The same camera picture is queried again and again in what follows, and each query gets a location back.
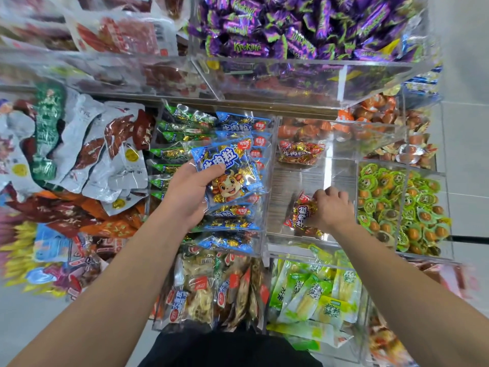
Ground person's right hand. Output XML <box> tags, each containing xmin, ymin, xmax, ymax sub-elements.
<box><xmin>309</xmin><ymin>186</ymin><xmax>356</xmax><ymax>234</ymax></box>

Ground person's left hand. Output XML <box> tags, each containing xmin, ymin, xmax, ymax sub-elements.
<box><xmin>162</xmin><ymin>163</ymin><xmax>226</xmax><ymax>230</ymax></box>

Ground handful of red snack packets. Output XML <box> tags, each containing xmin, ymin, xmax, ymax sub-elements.
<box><xmin>284</xmin><ymin>193</ymin><xmax>322</xmax><ymax>238</ymax></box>

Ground clear acrylic snack shelves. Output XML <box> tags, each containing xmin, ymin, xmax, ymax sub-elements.
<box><xmin>0</xmin><ymin>0</ymin><xmax>489</xmax><ymax>367</ymax></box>

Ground handful of blue snack packets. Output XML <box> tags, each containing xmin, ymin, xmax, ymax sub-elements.
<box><xmin>189</xmin><ymin>137</ymin><xmax>264</xmax><ymax>207</ymax></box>

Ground beef cube packets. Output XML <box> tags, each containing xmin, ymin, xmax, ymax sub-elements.
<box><xmin>277</xmin><ymin>140</ymin><xmax>325</xmax><ymax>167</ymax></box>

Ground row of green beef packets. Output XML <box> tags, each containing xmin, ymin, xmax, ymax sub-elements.
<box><xmin>147</xmin><ymin>101</ymin><xmax>219</xmax><ymax>199</ymax></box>

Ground row of blue beef packets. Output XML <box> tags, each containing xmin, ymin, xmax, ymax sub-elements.
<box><xmin>187</xmin><ymin>111</ymin><xmax>275</xmax><ymax>253</ymax></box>

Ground person's right forearm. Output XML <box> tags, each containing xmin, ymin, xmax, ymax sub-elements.
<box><xmin>332</xmin><ymin>221</ymin><xmax>489</xmax><ymax>367</ymax></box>

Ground person's left forearm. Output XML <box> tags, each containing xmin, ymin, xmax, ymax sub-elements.
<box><xmin>8</xmin><ymin>221</ymin><xmax>196</xmax><ymax>367</ymax></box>

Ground person's black clothing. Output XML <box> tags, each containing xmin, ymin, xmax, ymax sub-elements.
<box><xmin>138</xmin><ymin>325</ymin><xmax>322</xmax><ymax>367</ymax></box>

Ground pile of green egg packets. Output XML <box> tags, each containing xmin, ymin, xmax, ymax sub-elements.
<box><xmin>357</xmin><ymin>163</ymin><xmax>453</xmax><ymax>257</ymax></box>

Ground pile of lime green packets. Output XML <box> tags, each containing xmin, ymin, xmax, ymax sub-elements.
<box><xmin>267</xmin><ymin>244</ymin><xmax>364</xmax><ymax>352</ymax></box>

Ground pile of beige packets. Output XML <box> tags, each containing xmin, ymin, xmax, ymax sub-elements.
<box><xmin>156</xmin><ymin>252</ymin><xmax>268</xmax><ymax>329</ymax></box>

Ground pile of white meat packets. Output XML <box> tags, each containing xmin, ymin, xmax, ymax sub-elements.
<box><xmin>0</xmin><ymin>99</ymin><xmax>154</xmax><ymax>215</ymax></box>

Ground pile of orange brown packets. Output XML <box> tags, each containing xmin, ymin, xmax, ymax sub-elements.
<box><xmin>279</xmin><ymin>91</ymin><xmax>432</xmax><ymax>169</ymax></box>

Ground pile of red brown packets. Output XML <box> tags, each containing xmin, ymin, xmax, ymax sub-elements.
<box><xmin>46</xmin><ymin>233</ymin><xmax>154</xmax><ymax>303</ymax></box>

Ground pile of dark orange packets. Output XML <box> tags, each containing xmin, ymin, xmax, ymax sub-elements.
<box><xmin>8</xmin><ymin>191</ymin><xmax>146</xmax><ymax>238</ymax></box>

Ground pile of pink-label meat packets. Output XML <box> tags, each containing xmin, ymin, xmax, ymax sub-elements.
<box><xmin>367</xmin><ymin>259</ymin><xmax>475</xmax><ymax>367</ymax></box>

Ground blue toy candy packet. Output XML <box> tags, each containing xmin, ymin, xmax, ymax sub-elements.
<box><xmin>31</xmin><ymin>224</ymin><xmax>73</xmax><ymax>265</ymax></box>

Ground pile of blue orange packets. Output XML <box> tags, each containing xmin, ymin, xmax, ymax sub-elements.
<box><xmin>401</xmin><ymin>65</ymin><xmax>444</xmax><ymax>96</ymax></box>

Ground green vacuum packet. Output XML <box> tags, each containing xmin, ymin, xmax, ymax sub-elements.
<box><xmin>31</xmin><ymin>82</ymin><xmax>66</xmax><ymax>184</ymax></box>

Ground pile of red sausage packets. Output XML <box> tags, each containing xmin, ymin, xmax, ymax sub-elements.
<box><xmin>0</xmin><ymin>0</ymin><xmax>192</xmax><ymax>81</ymax></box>

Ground pile of yellow candies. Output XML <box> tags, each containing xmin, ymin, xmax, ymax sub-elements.
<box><xmin>0</xmin><ymin>221</ymin><xmax>39</xmax><ymax>287</ymax></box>

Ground pile of purple candies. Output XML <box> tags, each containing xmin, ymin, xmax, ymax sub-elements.
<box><xmin>187</xmin><ymin>0</ymin><xmax>429</xmax><ymax>62</ymax></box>

